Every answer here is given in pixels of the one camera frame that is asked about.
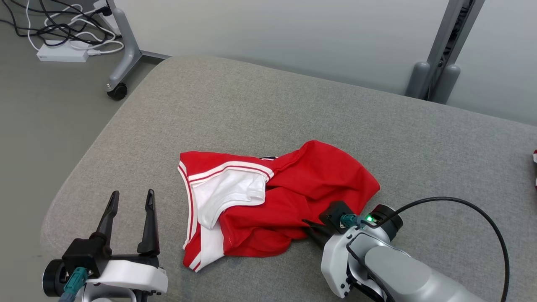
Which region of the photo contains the teal left camera connector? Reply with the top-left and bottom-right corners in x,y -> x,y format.
59,267 -> 94,302

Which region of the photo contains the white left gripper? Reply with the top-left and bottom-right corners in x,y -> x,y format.
86,189 -> 169,295

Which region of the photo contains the black caster wheel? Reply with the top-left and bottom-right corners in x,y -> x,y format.
107,82 -> 128,101

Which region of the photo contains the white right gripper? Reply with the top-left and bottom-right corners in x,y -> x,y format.
301,219 -> 370,299

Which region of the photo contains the white power strip with plug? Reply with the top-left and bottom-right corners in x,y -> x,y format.
93,0 -> 122,36

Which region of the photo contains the red white lettered jersey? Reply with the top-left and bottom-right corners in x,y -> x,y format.
177,140 -> 381,273

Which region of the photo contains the grey metal partition post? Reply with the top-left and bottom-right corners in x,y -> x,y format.
426,0 -> 486,103

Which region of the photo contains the grey metal stand leg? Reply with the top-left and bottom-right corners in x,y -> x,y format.
105,0 -> 172,100

